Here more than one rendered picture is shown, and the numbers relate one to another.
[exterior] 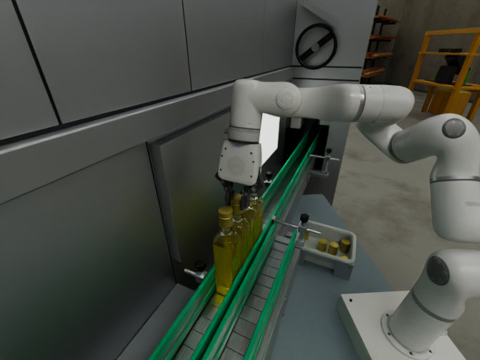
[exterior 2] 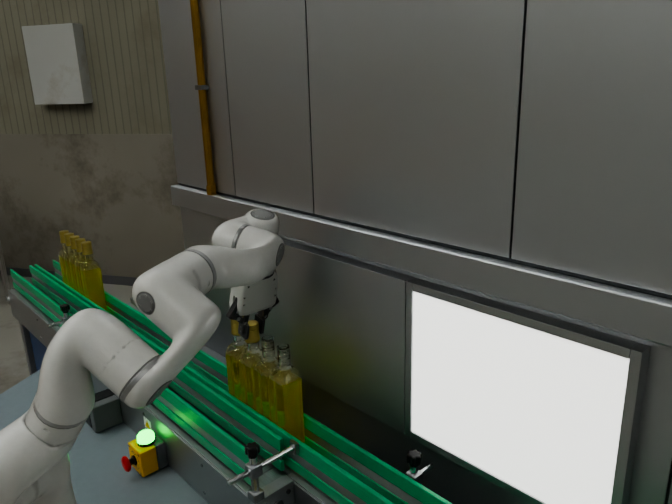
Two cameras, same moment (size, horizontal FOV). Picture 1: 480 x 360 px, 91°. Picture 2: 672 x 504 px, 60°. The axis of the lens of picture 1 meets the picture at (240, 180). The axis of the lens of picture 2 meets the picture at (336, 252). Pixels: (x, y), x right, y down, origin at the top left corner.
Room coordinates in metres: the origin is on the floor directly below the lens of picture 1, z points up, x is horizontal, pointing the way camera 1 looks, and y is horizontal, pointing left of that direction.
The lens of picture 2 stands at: (1.16, -1.05, 1.70)
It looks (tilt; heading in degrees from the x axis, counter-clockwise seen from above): 17 degrees down; 112
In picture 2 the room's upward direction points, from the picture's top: 2 degrees counter-clockwise
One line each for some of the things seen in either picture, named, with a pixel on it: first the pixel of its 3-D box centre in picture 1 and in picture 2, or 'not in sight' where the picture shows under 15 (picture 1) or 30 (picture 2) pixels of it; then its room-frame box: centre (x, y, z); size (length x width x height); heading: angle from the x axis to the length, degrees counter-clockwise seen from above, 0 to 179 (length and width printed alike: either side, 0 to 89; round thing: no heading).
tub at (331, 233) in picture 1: (323, 246); not in sight; (0.70, -0.33, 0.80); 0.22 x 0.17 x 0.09; 65
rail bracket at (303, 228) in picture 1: (295, 228); (264, 467); (0.63, -0.19, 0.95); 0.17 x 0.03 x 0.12; 65
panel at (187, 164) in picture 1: (243, 148); (402, 355); (0.87, -0.02, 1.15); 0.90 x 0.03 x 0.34; 155
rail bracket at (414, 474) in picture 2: (264, 184); (420, 478); (0.94, -0.11, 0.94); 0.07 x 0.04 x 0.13; 65
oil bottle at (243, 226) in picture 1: (237, 247); (256, 390); (0.51, 0.01, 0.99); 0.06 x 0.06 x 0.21; 64
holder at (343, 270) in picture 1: (315, 246); not in sight; (0.71, -0.30, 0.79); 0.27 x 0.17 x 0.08; 65
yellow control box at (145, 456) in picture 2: not in sight; (147, 454); (0.22, -0.07, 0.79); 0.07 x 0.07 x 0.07; 65
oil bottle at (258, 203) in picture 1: (252, 223); (286, 408); (0.61, -0.04, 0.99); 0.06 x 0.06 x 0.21; 64
